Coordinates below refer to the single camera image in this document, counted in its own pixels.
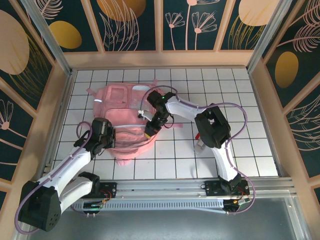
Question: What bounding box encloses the pink student backpack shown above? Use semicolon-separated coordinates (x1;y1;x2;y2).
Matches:
85;79;185;167

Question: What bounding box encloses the clear plastic case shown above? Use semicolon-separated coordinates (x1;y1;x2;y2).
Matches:
193;137;208;155

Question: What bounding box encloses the grey metal floor plate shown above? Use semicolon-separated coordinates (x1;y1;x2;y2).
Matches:
13;196;308;240

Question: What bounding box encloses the aluminium side rail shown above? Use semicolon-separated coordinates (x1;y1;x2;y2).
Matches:
39;69;76;181

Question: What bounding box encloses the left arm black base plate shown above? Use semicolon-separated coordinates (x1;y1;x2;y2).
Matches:
71;181;118;200

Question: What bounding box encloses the aluminium mounting rail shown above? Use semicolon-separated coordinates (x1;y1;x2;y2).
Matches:
24;177;298;201

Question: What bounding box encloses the perforated metal cable duct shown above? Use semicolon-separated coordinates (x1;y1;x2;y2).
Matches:
34;199;226;213

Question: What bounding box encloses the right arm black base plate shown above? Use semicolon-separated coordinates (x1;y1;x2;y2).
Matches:
203;179;251;198

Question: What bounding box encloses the aluminium corner post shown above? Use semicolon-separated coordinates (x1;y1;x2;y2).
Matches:
246;0;300;72
21;0;74;76

